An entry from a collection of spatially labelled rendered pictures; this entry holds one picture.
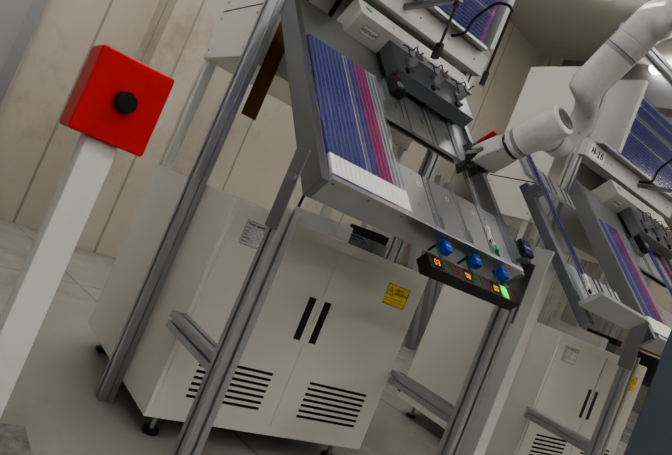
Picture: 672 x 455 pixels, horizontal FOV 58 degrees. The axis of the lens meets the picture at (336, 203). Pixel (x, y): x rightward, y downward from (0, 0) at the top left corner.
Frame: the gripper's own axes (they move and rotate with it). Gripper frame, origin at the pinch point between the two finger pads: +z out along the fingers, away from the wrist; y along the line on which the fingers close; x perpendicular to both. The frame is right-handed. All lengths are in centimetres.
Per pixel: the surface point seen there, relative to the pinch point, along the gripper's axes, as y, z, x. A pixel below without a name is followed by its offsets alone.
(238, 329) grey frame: 63, 13, 59
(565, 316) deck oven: -327, 146, -75
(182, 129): 58, 67, -22
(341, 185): 55, -8, 33
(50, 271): 96, 24, 54
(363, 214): 45, -3, 33
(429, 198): 22.2, -3.6, 20.4
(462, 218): 10.0, -4.0, 21.6
